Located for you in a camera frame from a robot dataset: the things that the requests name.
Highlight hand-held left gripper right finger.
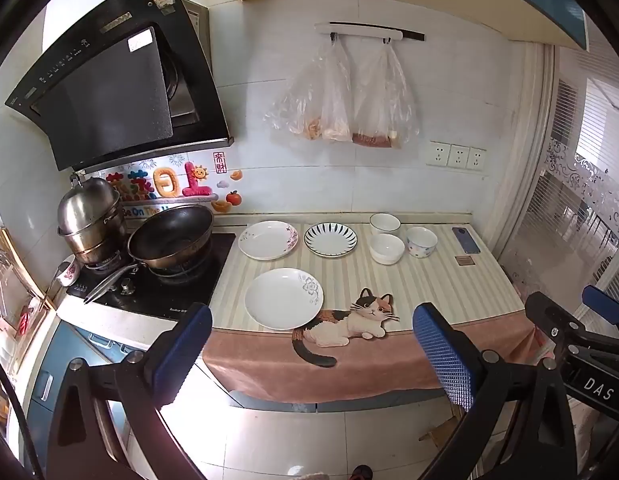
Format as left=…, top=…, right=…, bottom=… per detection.
left=412, top=302, right=585, bottom=480

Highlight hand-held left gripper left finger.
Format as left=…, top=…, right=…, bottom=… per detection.
left=46, top=302, right=214, bottom=480

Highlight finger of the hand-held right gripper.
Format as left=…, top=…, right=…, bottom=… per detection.
left=582, top=285, right=619, bottom=345
left=524, top=291, right=586, bottom=357

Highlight blue rim printed bowl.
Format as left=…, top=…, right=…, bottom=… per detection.
left=406, top=226, right=438, bottom=259

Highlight white pink floral bowl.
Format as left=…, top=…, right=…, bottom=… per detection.
left=369, top=233, right=405, bottom=265

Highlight white dark rim bowl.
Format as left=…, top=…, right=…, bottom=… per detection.
left=369, top=213, right=401, bottom=238

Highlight black glass gas stove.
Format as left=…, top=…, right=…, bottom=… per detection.
left=64, top=232, right=238, bottom=320

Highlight striped cat print counter mat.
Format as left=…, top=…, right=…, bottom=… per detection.
left=202, top=220, right=546, bottom=406

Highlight blue smartphone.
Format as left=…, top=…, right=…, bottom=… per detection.
left=451, top=227, right=481, bottom=254

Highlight patterned sliding glass door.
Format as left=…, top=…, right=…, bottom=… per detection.
left=499, top=45, right=619, bottom=311

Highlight white grey flower plate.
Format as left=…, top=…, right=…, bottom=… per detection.
left=244, top=268, right=324, bottom=331

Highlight black wok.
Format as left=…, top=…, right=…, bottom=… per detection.
left=84, top=204, right=215, bottom=306

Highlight blue base cabinet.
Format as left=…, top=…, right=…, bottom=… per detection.
left=24, top=320, right=155, bottom=461

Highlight stainless steel pot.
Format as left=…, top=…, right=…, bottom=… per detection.
left=60, top=212, right=129, bottom=266

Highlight small red floral bowl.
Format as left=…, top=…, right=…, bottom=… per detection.
left=56, top=255, right=82, bottom=287

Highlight white pink floral edge plate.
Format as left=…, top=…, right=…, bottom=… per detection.
left=238, top=220, right=299, bottom=261

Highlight white dark striped rim plate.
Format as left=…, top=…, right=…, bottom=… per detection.
left=304, top=222, right=360, bottom=258

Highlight domed steel pot lid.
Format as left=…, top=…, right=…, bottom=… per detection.
left=57, top=174, right=123, bottom=236

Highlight wooden stick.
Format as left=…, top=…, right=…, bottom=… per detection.
left=0, top=227, right=56, bottom=311

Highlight clear plastic bag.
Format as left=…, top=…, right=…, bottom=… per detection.
left=350, top=40, right=420, bottom=150
left=264, top=35, right=353, bottom=142

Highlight black range hood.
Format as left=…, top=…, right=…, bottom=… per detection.
left=4, top=0, right=235, bottom=172

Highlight colourful wall stickers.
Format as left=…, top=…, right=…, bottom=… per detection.
left=107, top=152, right=243, bottom=216

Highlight white wall hook rail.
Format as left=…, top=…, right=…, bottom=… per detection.
left=314, top=21, right=425, bottom=43

